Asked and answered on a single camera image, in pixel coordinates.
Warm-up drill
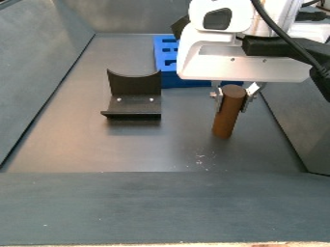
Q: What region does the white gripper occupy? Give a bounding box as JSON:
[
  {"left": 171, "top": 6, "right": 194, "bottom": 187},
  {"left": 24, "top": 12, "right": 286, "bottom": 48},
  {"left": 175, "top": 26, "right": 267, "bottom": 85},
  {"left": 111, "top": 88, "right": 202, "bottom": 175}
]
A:
[{"left": 176, "top": 0, "right": 311, "bottom": 112}]

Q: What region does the brown wooden cylinder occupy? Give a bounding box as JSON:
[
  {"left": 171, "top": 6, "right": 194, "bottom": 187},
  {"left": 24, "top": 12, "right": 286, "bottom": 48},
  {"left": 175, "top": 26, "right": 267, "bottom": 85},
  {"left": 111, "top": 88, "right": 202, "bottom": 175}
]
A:
[{"left": 212, "top": 84, "right": 246, "bottom": 139}]

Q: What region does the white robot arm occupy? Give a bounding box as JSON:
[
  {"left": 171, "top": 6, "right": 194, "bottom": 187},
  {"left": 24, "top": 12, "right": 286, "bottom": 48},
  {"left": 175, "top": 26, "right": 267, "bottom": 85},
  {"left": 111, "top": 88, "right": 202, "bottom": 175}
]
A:
[{"left": 172, "top": 0, "right": 330, "bottom": 101}]

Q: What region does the blue foam shape board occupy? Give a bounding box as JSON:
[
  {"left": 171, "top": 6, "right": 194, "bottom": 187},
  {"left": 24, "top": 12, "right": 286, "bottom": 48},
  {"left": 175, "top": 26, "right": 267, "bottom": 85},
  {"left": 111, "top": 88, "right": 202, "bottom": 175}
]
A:
[{"left": 152, "top": 35, "right": 244, "bottom": 90}]

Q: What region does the black curved bracket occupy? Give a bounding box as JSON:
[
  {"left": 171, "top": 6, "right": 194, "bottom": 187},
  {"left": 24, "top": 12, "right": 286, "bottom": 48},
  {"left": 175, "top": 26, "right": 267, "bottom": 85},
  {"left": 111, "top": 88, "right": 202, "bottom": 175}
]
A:
[{"left": 100, "top": 70, "right": 162, "bottom": 120}]

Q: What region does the black cable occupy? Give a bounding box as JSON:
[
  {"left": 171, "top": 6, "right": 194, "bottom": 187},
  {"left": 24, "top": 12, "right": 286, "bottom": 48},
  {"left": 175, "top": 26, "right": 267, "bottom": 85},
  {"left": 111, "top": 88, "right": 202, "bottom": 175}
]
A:
[{"left": 239, "top": 0, "right": 330, "bottom": 103}]

